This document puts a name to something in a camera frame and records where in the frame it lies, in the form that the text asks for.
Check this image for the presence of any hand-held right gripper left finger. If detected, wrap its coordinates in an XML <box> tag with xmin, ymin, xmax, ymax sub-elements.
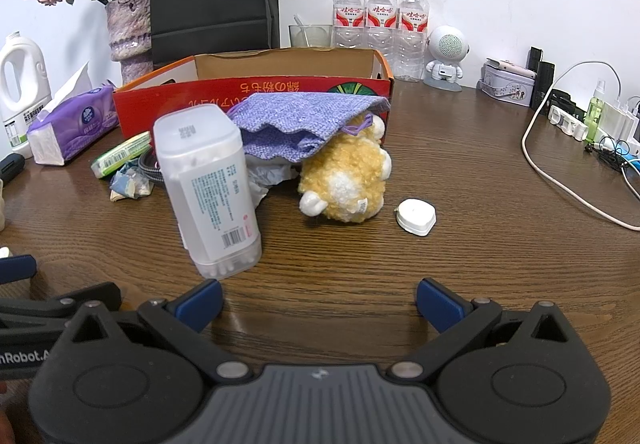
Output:
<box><xmin>59</xmin><ymin>279</ymin><xmax>248</xmax><ymax>387</ymax></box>

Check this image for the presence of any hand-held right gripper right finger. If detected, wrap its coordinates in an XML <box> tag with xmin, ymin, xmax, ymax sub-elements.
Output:
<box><xmin>387</xmin><ymin>278</ymin><xmax>576</xmax><ymax>382</ymax></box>

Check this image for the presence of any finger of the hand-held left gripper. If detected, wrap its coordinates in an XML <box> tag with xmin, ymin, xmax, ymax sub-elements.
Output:
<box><xmin>0</xmin><ymin>281</ymin><xmax>122</xmax><ymax>325</ymax></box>
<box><xmin>0</xmin><ymin>255</ymin><xmax>37</xmax><ymax>285</ymax></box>

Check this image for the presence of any white tape measure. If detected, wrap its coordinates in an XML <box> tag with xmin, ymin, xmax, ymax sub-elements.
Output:
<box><xmin>396</xmin><ymin>198</ymin><xmax>437</xmax><ymax>237</ymax></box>

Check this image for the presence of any clear cotton swab container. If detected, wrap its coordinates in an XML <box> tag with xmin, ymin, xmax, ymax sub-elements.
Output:
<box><xmin>152</xmin><ymin>104</ymin><xmax>263</xmax><ymax>281</ymax></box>

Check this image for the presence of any blue white packet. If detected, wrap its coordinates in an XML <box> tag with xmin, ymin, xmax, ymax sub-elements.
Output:
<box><xmin>109</xmin><ymin>161</ymin><xmax>153</xmax><ymax>201</ymax></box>

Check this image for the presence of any white tissue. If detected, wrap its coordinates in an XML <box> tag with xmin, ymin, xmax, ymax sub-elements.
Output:
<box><xmin>245</xmin><ymin>155</ymin><xmax>301</xmax><ymax>212</ymax></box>

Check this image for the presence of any dark braided cable coil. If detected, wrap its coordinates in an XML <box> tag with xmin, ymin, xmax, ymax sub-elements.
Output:
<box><xmin>139</xmin><ymin>149</ymin><xmax>166</xmax><ymax>185</ymax></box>

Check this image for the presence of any green tissue pack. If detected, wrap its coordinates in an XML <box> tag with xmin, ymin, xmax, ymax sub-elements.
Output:
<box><xmin>91</xmin><ymin>130</ymin><xmax>152</xmax><ymax>180</ymax></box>

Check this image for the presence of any yellow and white plush toy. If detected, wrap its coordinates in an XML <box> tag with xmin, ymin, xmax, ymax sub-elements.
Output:
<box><xmin>298</xmin><ymin>113</ymin><xmax>393</xmax><ymax>225</ymax></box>

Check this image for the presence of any purple knitted pouch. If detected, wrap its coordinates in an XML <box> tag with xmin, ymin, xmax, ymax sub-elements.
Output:
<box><xmin>227</xmin><ymin>93</ymin><xmax>391</xmax><ymax>164</ymax></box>

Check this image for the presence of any orange cardboard box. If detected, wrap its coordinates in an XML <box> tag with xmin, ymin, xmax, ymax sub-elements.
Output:
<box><xmin>112</xmin><ymin>48</ymin><xmax>396</xmax><ymax>140</ymax></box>

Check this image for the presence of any small black device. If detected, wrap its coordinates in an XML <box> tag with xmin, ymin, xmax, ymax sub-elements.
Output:
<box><xmin>0</xmin><ymin>154</ymin><xmax>26</xmax><ymax>177</ymax></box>

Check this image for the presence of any purple tissue pack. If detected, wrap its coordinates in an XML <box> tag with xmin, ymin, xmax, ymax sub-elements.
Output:
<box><xmin>26</xmin><ymin>61</ymin><xmax>121</xmax><ymax>167</ymax></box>

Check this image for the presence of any white detergent bottle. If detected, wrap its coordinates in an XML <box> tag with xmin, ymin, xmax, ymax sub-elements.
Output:
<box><xmin>0</xmin><ymin>30</ymin><xmax>53</xmax><ymax>160</ymax></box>

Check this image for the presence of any printed tin box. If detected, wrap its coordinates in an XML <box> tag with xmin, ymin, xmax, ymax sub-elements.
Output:
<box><xmin>477</xmin><ymin>64</ymin><xmax>538</xmax><ymax>109</ymax></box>

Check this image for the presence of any white power strip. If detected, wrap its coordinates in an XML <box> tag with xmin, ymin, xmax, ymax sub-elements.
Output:
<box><xmin>548</xmin><ymin>104</ymin><xmax>591</xmax><ymax>141</ymax></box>

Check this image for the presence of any black flat case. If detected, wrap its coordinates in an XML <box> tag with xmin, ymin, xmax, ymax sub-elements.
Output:
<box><xmin>545</xmin><ymin>89</ymin><xmax>586</xmax><ymax>120</ymax></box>

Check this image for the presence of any green spray bottle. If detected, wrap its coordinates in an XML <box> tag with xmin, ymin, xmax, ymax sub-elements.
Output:
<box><xmin>586</xmin><ymin>79</ymin><xmax>607</xmax><ymax>145</ymax></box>

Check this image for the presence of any pink flat device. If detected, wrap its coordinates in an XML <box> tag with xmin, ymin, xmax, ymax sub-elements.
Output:
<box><xmin>485</xmin><ymin>58</ymin><xmax>538</xmax><ymax>80</ymax></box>

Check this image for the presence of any white power adapter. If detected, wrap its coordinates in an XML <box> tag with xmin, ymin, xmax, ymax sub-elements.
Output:
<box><xmin>597</xmin><ymin>96</ymin><xmax>640</xmax><ymax>145</ymax></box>

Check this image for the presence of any purple mottled vase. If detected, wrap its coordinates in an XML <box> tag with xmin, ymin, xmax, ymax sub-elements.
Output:
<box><xmin>105</xmin><ymin>0</ymin><xmax>153</xmax><ymax>86</ymax></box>

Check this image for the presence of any white robot speaker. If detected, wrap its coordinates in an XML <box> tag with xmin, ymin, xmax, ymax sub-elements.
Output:
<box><xmin>424</xmin><ymin>25</ymin><xmax>472</xmax><ymax>92</ymax></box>

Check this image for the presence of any clear water bottle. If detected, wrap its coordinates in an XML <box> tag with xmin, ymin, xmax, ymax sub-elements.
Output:
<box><xmin>395</xmin><ymin>0</ymin><xmax>430</xmax><ymax>82</ymax></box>
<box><xmin>365</xmin><ymin>0</ymin><xmax>399</xmax><ymax>72</ymax></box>
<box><xmin>332</xmin><ymin>0</ymin><xmax>369</xmax><ymax>50</ymax></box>

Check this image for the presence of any glass cup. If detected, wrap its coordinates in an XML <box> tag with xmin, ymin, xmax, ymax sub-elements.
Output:
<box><xmin>288</xmin><ymin>24</ymin><xmax>333</xmax><ymax>49</ymax></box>

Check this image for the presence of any white cable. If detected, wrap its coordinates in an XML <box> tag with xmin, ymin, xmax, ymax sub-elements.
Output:
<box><xmin>521</xmin><ymin>61</ymin><xmax>640</xmax><ymax>230</ymax></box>

